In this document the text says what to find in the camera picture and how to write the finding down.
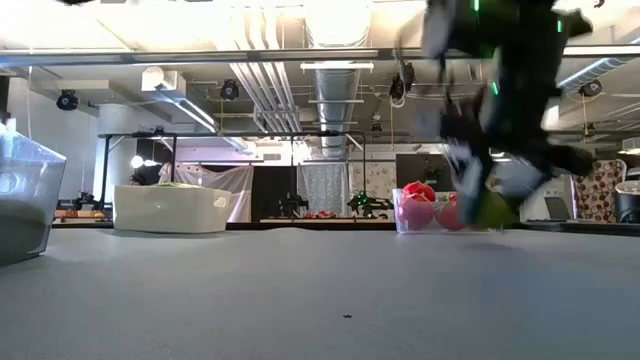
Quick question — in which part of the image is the white plastic basket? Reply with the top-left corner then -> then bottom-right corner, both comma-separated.
111,182 -> 233,235

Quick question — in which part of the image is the grey table mat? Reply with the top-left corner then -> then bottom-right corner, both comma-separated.
0,227 -> 640,360

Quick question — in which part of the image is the patterned hanging cloth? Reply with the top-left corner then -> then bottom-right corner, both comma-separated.
348,160 -> 399,202

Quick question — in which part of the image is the black computer monitor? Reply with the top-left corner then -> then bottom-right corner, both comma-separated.
395,153 -> 452,192

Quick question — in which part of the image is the black waste bin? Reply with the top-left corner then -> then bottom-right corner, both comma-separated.
613,179 -> 640,224

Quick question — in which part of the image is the grey translucent basket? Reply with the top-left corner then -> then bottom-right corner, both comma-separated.
0,121 -> 68,267

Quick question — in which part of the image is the aluminium rig crossbar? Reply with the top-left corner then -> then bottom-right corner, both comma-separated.
0,44 -> 640,69

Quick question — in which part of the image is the black background table frame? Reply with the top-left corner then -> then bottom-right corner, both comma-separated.
97,129 -> 368,222

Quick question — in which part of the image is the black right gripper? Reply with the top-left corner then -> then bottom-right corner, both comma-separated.
438,44 -> 597,227

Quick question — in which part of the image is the white hanging cloth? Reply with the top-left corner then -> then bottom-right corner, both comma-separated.
159,163 -> 255,224

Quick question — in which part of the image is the patterned chair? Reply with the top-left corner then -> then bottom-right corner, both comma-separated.
571,158 -> 629,224

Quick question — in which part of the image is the clear plastic basket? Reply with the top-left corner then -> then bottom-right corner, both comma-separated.
391,187 -> 482,235

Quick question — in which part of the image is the silver ventilation duct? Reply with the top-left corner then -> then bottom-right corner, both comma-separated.
312,67 -> 363,161

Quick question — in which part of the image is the black ceiling spotlight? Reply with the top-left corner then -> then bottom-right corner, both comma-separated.
219,78 -> 241,102
389,61 -> 417,102
579,78 -> 604,99
55,89 -> 80,112

